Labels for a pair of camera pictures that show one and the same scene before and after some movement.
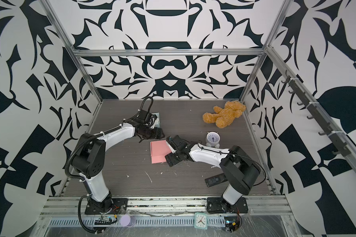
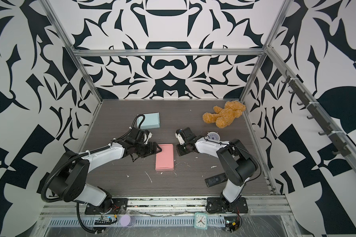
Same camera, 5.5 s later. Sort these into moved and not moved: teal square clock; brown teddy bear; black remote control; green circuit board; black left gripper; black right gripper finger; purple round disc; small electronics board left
Moved: black right gripper finger; black left gripper
Not moved: brown teddy bear; purple round disc; black remote control; small electronics board left; teal square clock; green circuit board
